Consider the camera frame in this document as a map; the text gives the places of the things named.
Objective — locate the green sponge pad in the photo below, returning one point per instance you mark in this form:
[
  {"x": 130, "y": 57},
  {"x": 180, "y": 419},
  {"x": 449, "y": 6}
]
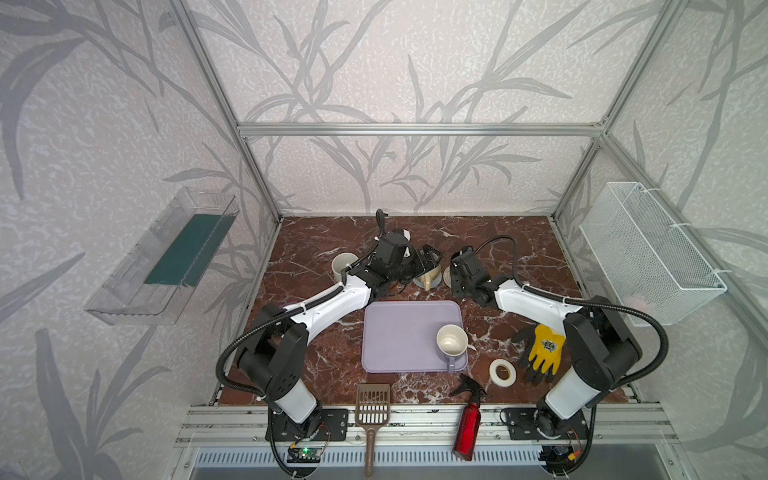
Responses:
[{"x": 186, "y": 260}]

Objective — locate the white tape roll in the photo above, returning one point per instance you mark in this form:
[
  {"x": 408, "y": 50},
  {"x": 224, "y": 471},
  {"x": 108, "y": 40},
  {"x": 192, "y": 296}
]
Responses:
[{"x": 502, "y": 373}]

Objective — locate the white wire basket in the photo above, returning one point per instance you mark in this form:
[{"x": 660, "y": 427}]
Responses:
[{"x": 642, "y": 250}]

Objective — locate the white mug lilac handle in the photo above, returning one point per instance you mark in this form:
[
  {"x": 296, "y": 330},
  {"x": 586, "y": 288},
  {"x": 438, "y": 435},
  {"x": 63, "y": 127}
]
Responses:
[{"x": 453, "y": 342}]

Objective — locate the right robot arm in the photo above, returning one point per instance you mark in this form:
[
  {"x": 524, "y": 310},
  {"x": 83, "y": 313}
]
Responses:
[{"x": 600, "y": 345}]

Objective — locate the red spray bottle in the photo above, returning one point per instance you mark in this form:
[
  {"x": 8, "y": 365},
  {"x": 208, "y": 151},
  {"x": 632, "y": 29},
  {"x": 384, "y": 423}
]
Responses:
[{"x": 470, "y": 420}]

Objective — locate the brown litter scoop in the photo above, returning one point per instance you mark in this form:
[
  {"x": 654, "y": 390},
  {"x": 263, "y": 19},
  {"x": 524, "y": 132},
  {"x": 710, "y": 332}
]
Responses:
[{"x": 372, "y": 411}]

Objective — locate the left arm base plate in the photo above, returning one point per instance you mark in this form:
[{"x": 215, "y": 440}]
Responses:
[{"x": 322, "y": 424}]

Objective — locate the lilac plastic tray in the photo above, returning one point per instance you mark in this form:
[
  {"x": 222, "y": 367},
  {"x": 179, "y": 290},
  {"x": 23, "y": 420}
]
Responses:
[{"x": 402, "y": 337}]

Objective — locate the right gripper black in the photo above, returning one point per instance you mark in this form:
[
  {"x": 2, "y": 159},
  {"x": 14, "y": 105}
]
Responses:
[{"x": 459, "y": 271}]

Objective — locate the yellow black work glove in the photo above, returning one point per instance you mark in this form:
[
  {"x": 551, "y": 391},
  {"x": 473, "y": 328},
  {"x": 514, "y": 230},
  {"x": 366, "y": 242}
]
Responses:
[{"x": 542, "y": 353}]

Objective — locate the beige ceramic mug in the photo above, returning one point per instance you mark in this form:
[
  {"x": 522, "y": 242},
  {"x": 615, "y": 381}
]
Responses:
[{"x": 429, "y": 280}]

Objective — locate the clear plastic wall shelf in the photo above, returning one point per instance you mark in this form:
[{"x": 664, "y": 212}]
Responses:
[{"x": 124, "y": 298}]

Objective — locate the white speckled mug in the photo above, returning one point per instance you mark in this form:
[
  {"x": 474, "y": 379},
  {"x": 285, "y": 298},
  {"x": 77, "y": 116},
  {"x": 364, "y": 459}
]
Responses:
[{"x": 340, "y": 263}]

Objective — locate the pink object in basket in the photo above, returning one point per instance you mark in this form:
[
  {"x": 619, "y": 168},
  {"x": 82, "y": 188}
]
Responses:
[{"x": 639, "y": 302}]

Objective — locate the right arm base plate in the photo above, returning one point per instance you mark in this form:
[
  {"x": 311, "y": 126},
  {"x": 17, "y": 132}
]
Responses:
[{"x": 531, "y": 423}]

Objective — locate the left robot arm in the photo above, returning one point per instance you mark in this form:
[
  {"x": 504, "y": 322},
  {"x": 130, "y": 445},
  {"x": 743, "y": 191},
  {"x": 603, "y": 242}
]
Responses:
[{"x": 268, "y": 360}]

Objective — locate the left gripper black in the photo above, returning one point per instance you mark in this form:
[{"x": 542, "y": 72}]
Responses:
[{"x": 421, "y": 259}]

